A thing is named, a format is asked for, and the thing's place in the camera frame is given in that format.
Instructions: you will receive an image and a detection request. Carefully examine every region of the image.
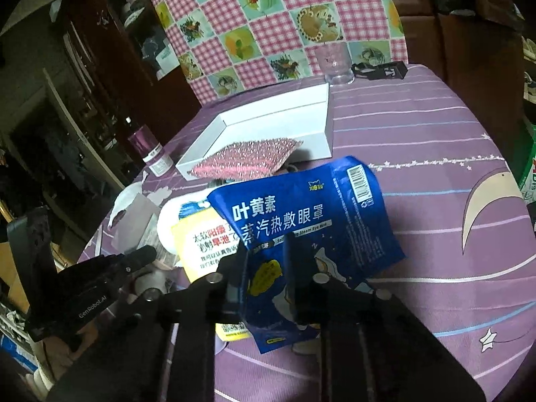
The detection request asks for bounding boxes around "yellow white product packet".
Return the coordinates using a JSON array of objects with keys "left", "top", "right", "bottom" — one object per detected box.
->
[{"left": 169, "top": 200, "right": 253, "bottom": 342}]

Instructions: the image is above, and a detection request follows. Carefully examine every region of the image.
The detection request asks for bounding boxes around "pink sparkly scrub sponge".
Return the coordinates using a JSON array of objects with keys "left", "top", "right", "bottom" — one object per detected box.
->
[{"left": 189, "top": 138, "right": 303, "bottom": 181}]

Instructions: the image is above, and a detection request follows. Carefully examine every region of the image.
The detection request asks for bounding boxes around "blue eye mask packet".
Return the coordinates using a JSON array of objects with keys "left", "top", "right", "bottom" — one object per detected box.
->
[{"left": 208, "top": 156, "right": 405, "bottom": 353}]

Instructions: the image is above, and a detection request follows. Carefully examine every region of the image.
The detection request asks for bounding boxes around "person's left hand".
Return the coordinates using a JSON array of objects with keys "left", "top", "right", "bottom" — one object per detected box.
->
[{"left": 36, "top": 322, "right": 98, "bottom": 383}]

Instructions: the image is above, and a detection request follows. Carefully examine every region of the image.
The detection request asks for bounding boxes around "white shallow tray box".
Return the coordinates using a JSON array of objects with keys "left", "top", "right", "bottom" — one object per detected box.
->
[{"left": 175, "top": 83, "right": 333, "bottom": 181}]

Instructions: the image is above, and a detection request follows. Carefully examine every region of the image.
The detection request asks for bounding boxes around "purple cap medicine bottle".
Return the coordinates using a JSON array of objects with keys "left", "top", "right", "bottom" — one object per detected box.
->
[{"left": 128, "top": 124, "right": 174, "bottom": 178}]

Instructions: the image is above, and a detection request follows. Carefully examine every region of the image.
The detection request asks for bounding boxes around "purple striped moon cloth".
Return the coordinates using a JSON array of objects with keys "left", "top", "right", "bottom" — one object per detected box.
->
[{"left": 79, "top": 63, "right": 536, "bottom": 402}]

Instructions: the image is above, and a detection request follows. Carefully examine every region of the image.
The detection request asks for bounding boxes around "green white cardboard box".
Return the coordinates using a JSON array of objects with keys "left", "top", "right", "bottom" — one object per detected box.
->
[{"left": 519, "top": 118, "right": 535, "bottom": 204}]

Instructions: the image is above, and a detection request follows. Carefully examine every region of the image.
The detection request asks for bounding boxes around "dark wooden cabinet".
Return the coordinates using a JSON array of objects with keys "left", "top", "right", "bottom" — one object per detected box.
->
[{"left": 58, "top": 0, "right": 201, "bottom": 143}]

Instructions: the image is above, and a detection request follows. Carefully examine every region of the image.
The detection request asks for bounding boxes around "clear drinking glass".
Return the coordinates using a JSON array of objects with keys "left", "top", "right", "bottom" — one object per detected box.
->
[{"left": 315, "top": 42, "right": 354, "bottom": 85}]

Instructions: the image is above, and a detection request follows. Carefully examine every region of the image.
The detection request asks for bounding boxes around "pink checkered patchwork cushion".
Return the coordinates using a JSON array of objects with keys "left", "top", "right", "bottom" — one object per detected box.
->
[{"left": 151, "top": 0, "right": 408, "bottom": 104}]

